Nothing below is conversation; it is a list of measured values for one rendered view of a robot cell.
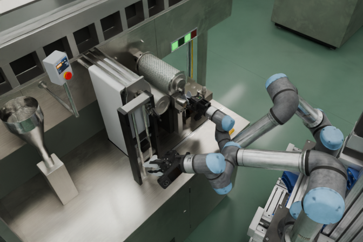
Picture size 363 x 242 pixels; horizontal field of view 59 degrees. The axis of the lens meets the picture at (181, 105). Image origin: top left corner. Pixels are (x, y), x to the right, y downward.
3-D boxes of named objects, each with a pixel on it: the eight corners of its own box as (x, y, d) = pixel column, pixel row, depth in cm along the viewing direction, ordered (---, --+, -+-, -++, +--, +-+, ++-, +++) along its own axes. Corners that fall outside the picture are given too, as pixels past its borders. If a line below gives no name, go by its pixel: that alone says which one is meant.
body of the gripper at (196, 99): (197, 91, 177) (214, 101, 171) (196, 101, 183) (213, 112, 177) (187, 98, 173) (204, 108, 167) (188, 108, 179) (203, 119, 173)
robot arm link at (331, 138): (320, 159, 172) (327, 144, 162) (309, 140, 181) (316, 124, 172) (341, 156, 173) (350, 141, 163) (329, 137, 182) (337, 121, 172)
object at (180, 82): (187, 82, 170) (179, 93, 170) (185, 80, 171) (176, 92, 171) (182, 76, 164) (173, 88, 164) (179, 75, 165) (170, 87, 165)
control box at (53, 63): (65, 87, 114) (56, 65, 107) (51, 82, 116) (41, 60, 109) (77, 75, 118) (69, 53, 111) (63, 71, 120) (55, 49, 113)
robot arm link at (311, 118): (319, 143, 182) (268, 101, 151) (308, 123, 193) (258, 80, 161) (338, 132, 177) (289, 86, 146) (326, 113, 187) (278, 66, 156)
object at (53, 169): (61, 212, 156) (15, 140, 116) (47, 194, 163) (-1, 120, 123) (86, 193, 163) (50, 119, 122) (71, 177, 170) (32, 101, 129)
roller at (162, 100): (155, 119, 169) (153, 103, 160) (125, 96, 182) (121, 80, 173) (170, 107, 175) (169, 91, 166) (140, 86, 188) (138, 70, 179)
